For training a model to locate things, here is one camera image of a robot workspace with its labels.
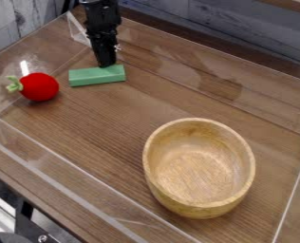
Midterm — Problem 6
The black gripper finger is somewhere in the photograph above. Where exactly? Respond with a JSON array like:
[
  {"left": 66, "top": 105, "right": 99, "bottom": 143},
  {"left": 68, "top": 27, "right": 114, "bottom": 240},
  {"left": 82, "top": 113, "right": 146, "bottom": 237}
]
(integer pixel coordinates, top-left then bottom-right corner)
[
  {"left": 96, "top": 34, "right": 118, "bottom": 67},
  {"left": 87, "top": 29, "right": 100, "bottom": 57}
]

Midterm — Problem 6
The black metal table leg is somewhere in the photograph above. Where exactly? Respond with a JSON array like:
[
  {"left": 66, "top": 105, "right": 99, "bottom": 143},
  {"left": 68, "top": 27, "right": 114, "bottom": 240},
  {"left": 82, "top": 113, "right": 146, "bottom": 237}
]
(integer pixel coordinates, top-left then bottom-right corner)
[{"left": 14, "top": 200, "right": 60, "bottom": 243}]

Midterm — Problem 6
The clear acrylic corner bracket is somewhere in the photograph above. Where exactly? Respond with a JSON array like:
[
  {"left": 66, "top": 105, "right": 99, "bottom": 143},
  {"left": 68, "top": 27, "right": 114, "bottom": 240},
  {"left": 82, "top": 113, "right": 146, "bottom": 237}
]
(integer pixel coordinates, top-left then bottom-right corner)
[{"left": 66, "top": 11, "right": 91, "bottom": 47}]

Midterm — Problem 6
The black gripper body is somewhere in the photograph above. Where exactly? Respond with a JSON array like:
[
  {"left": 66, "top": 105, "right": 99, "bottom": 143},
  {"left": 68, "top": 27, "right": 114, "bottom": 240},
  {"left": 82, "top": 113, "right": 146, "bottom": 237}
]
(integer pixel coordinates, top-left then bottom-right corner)
[{"left": 79, "top": 0, "right": 122, "bottom": 34}]

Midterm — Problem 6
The light wooden bowl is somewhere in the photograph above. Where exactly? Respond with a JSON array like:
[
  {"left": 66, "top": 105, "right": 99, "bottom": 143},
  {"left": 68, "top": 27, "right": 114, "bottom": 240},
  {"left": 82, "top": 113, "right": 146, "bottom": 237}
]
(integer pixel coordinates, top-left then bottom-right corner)
[{"left": 142, "top": 118, "right": 257, "bottom": 219}]

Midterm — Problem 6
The green rectangular block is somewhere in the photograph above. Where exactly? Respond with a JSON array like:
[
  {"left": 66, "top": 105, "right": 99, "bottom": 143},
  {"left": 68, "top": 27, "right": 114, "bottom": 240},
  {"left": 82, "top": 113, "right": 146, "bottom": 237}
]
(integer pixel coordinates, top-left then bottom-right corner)
[{"left": 68, "top": 65, "right": 126, "bottom": 87}]

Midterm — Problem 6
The red plush tomato toy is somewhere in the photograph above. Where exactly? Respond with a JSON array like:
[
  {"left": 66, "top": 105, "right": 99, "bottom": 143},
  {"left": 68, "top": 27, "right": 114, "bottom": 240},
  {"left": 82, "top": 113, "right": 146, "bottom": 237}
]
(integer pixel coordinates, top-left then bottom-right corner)
[{"left": 7, "top": 72, "right": 60, "bottom": 102}]

